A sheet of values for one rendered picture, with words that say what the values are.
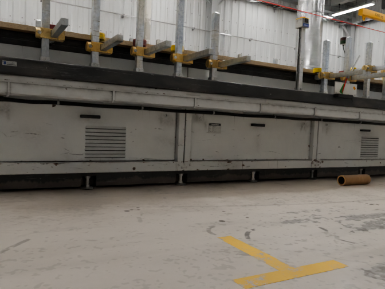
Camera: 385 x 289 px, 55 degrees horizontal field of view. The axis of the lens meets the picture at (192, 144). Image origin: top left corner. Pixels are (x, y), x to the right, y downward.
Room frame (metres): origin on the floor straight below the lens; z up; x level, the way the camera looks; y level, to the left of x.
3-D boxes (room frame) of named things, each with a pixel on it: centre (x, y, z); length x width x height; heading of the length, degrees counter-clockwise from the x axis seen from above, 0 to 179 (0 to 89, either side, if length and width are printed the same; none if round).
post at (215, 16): (2.38, -0.11, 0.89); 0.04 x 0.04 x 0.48; 29
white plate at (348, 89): (2.95, -1.19, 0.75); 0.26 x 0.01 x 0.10; 119
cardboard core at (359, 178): (2.93, -1.30, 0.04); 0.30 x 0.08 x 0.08; 119
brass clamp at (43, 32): (1.90, 0.75, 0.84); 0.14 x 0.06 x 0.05; 119
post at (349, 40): (2.98, -1.20, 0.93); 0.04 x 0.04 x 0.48; 29
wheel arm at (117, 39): (1.95, 0.47, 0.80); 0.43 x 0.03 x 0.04; 29
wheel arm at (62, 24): (1.83, 0.68, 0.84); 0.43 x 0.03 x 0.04; 29
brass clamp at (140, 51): (2.14, 0.31, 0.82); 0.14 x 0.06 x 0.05; 119
